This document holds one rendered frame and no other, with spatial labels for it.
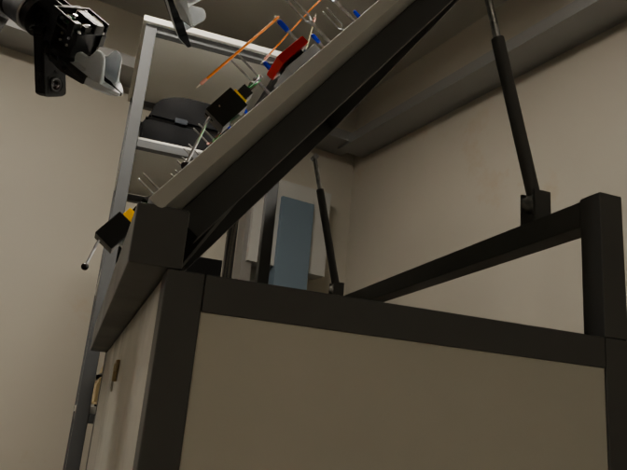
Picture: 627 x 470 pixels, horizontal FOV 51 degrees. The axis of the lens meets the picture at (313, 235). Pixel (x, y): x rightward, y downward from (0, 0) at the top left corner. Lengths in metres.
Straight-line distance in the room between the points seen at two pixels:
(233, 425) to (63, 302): 2.72
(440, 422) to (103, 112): 3.08
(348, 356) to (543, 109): 2.46
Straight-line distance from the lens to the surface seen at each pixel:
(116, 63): 1.13
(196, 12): 1.21
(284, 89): 0.79
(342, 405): 0.73
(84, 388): 1.90
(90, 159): 3.54
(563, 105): 3.03
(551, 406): 0.87
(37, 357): 3.33
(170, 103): 2.20
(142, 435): 0.67
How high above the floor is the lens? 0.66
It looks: 16 degrees up
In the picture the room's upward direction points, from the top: 5 degrees clockwise
